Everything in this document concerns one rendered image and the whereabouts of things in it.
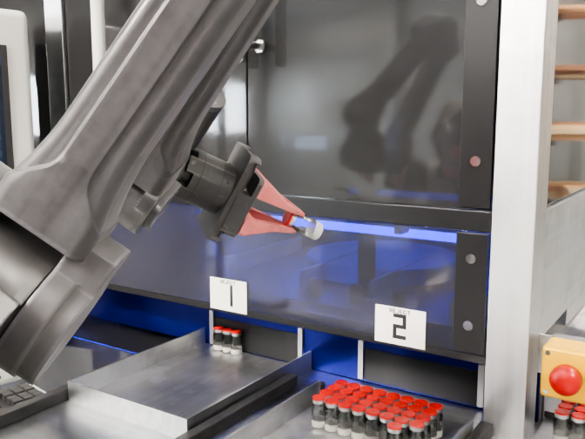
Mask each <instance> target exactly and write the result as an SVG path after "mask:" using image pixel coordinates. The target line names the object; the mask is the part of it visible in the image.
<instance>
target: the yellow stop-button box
mask: <svg viewBox="0 0 585 439"><path fill-rule="evenodd" d="M562 364H568V365H571V366H573V367H575V368H576V369H578V370H579V372H580V373H581V375H582V386H581V388H580V390H579V391H578V393H576V394H575V395H572V396H563V395H559V394H557V393H556V392H554V390H553V389H552V388H551V386H550V384H549V376H550V374H551V372H552V371H553V369H554V368H555V367H557V366H558V365H562ZM541 394H542V395H545V396H548V397H553V398H557V399H561V400H565V401H570V402H577V403H581V404H585V338H582V337H577V336H572V335H566V334H557V333H555V334H553V335H552V337H551V338H550V339H549V341H548V342H547V343H546V344H545V346H544V347H543V349H542V362H541Z"/></svg>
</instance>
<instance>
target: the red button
mask: <svg viewBox="0 0 585 439"><path fill-rule="evenodd" d="M549 384H550V386H551V388H552V389H553V390H554V392H556V393H557V394H559V395H563V396H572V395H575V394H576V393H578V391H579V390H580V388H581V386H582V375H581V373H580V372H579V370H578V369H576V368H575V367H573V366H571V365H568V364H562V365H558V366H557V367H555V368H554V369H553V371H552V372H551V374H550V376H549Z"/></svg>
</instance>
